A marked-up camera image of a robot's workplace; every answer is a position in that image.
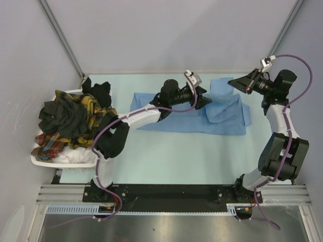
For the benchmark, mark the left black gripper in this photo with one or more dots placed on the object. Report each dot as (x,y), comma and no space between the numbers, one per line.
(201,101)

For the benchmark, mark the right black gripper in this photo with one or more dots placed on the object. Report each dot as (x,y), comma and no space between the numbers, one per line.
(247,83)

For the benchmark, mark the light blue long sleeve shirt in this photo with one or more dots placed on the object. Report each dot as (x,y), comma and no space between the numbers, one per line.
(226,115)

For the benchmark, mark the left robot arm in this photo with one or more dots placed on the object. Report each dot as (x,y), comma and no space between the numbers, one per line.
(112,133)

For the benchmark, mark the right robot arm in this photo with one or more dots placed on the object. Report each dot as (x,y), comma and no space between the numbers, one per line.
(285,151)

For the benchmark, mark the black shirt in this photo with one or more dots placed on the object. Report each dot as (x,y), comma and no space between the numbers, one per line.
(101,92)

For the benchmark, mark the yellow plaid shirt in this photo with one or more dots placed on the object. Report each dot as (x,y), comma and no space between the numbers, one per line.
(95,115)

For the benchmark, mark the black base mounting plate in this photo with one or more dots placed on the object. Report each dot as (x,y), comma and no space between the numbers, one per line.
(172,198)

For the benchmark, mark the white laundry basket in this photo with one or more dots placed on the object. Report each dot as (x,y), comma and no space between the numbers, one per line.
(49,163)

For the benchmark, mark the dark grey striped shirt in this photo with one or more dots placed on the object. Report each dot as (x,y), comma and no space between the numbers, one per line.
(60,118)

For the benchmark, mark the white shirt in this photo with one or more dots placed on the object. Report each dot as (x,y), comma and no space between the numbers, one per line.
(75,156)

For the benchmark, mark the red plaid shirt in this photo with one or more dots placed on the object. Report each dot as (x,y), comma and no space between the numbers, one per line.
(49,146)

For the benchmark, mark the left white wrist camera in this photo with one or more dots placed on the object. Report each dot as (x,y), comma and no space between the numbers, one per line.
(192,78)

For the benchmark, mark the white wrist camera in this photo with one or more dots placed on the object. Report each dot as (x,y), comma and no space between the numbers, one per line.
(192,78)
(266,63)

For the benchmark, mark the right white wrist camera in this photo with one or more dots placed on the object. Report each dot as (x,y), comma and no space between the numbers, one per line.
(266,63)

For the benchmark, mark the right aluminium frame post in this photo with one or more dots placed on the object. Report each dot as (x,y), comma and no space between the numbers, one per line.
(286,27)

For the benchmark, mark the aluminium frame post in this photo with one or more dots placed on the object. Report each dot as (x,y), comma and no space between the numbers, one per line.
(286,27)
(45,7)

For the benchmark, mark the aluminium front rail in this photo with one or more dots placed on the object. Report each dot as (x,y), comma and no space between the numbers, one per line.
(273,195)

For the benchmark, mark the left aluminium frame post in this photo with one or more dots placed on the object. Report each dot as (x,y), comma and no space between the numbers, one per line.
(45,7)

